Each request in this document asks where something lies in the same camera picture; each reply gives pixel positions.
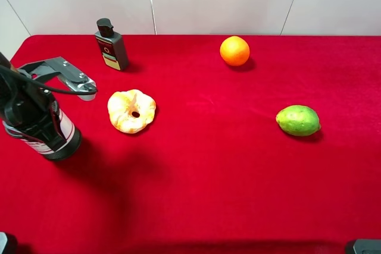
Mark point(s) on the green lime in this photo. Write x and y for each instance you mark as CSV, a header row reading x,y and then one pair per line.
x,y
298,120

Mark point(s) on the red velvet tablecloth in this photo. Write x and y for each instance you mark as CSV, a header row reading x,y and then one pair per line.
x,y
213,172

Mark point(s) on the black mesh pen cup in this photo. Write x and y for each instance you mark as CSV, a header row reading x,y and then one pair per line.
x,y
69,135

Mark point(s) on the black right base block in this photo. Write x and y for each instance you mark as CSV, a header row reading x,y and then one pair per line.
x,y
363,246

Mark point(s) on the dark grey pump bottle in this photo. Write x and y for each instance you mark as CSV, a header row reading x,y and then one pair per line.
x,y
111,45

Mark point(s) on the black left base block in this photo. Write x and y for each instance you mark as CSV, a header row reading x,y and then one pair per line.
x,y
8,243

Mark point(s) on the black base block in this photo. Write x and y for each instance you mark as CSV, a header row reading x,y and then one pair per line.
x,y
363,246
8,243

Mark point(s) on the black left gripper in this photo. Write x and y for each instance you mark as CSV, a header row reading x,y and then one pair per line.
x,y
35,117

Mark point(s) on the orange fruit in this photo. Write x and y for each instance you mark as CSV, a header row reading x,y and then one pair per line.
x,y
234,51

